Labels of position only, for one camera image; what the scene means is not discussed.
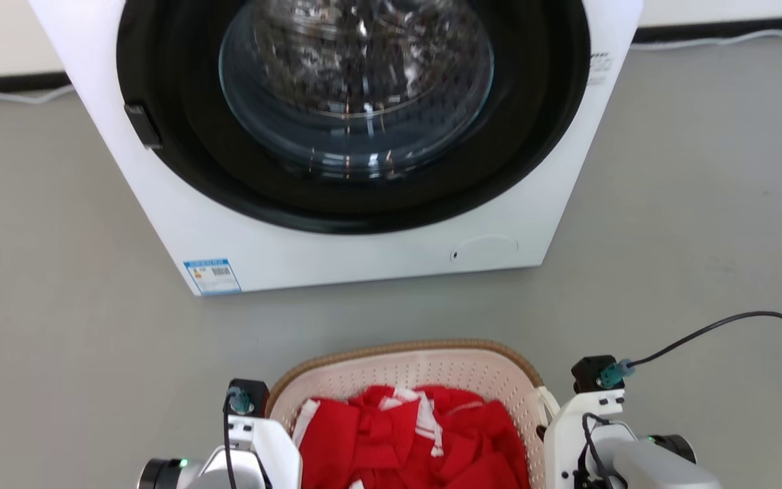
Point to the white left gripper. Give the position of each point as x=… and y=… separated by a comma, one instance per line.
x=269, y=455

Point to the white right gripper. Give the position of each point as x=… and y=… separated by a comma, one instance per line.
x=564, y=448

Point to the beige perforated laundry basket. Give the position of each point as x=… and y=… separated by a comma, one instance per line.
x=418, y=367

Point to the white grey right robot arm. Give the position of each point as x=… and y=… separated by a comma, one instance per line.
x=656, y=468

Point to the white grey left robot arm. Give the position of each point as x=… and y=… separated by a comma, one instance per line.
x=163, y=474

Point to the red and white garment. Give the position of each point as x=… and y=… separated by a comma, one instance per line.
x=391, y=448

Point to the blue energy label sticker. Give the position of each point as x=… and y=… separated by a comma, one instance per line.
x=212, y=276

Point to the white front-load washing machine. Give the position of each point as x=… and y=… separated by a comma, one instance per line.
x=337, y=258

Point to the round white drain filter cover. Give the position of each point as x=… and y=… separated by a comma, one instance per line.
x=486, y=248

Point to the black round glass washer door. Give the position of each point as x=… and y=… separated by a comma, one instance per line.
x=357, y=197

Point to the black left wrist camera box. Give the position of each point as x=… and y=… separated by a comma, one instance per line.
x=252, y=395

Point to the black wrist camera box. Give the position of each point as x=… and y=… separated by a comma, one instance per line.
x=252, y=395
x=589, y=373

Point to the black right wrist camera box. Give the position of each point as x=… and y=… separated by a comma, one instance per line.
x=589, y=373

